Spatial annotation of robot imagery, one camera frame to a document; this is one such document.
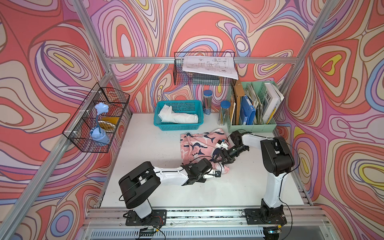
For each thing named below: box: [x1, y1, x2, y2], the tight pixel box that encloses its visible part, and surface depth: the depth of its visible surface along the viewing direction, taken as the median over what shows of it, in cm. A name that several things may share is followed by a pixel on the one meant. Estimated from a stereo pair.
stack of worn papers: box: [243, 82, 263, 125], surface depth 100 cm
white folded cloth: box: [158, 105, 199, 124], surface depth 113 cm
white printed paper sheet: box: [182, 56, 239, 80], surface depth 85 cm
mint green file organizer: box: [226, 81, 279, 134], surface depth 101 cm
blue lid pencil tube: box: [203, 89, 213, 116], surface depth 113 cm
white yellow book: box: [262, 82, 285, 125], surface depth 100 cm
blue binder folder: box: [240, 94, 256, 125], surface depth 99 cm
